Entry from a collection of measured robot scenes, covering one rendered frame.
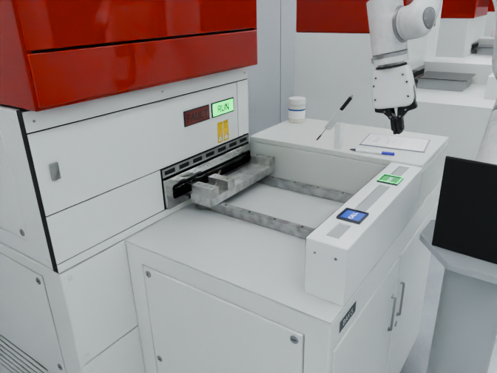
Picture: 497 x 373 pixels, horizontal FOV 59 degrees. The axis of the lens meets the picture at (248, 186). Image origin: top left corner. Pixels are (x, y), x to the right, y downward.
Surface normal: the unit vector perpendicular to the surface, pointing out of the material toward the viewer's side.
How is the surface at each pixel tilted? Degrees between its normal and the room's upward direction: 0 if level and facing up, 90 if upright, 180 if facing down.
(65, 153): 90
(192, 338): 90
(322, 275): 90
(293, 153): 90
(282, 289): 0
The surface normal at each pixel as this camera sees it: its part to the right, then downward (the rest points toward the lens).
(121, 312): 0.82, 0.20
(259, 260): -0.03, -0.92
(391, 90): -0.57, 0.33
